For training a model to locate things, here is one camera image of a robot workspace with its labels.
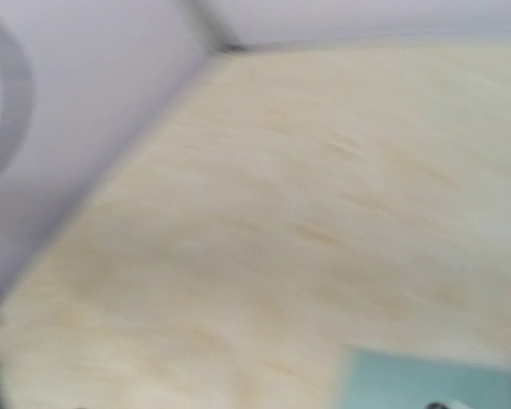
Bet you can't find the teal blue envelope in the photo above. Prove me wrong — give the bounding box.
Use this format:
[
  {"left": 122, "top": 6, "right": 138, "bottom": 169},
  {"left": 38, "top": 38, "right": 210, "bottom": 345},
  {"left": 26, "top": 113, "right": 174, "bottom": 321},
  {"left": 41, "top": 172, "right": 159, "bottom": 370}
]
[{"left": 335, "top": 349, "right": 511, "bottom": 408}]

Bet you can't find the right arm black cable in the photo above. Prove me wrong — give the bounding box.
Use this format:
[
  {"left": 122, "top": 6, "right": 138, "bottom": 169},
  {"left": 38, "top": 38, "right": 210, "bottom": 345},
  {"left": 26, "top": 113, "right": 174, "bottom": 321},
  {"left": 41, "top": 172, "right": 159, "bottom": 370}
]
[{"left": 0, "top": 12, "right": 35, "bottom": 188}]

